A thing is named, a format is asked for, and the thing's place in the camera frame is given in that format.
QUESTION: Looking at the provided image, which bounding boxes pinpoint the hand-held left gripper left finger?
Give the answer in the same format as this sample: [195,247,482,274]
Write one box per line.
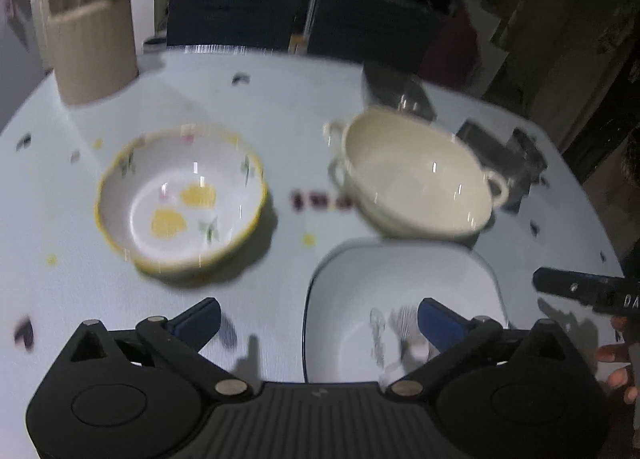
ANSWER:
[70,296,251,397]

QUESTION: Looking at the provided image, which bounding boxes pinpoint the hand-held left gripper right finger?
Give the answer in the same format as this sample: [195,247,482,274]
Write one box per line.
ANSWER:
[384,296,576,396]

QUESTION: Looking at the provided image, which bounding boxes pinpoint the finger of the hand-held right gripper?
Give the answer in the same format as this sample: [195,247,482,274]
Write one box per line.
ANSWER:
[532,266,640,322]

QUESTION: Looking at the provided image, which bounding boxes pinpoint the floral yellow-rimmed bowl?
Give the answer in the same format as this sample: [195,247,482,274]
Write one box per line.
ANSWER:
[95,124,271,275]

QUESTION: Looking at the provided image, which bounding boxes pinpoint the white square plate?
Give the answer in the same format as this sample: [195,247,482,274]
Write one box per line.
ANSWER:
[302,238,511,385]

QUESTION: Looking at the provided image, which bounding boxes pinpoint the cream two-handled bowl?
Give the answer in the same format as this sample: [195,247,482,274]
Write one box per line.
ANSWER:
[322,106,511,240]

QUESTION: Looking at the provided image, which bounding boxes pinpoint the rectangular steel container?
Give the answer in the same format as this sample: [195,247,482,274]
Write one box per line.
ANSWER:
[456,119,547,212]

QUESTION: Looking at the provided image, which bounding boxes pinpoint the round steel bowl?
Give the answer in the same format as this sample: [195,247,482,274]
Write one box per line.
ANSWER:
[361,62,437,121]

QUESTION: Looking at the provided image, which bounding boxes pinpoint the person's right hand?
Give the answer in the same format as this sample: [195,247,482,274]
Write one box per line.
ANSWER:
[595,316,640,405]

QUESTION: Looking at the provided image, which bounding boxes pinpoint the maroon sofa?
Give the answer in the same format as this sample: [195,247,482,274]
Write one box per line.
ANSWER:
[420,9,511,100]

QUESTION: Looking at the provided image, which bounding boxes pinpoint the beige canister with glass lid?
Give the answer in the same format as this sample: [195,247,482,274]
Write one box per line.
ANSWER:
[45,0,140,106]

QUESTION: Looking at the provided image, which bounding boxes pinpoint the dark blue chair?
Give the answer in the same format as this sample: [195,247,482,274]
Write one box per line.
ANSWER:
[166,0,316,52]
[306,0,443,80]

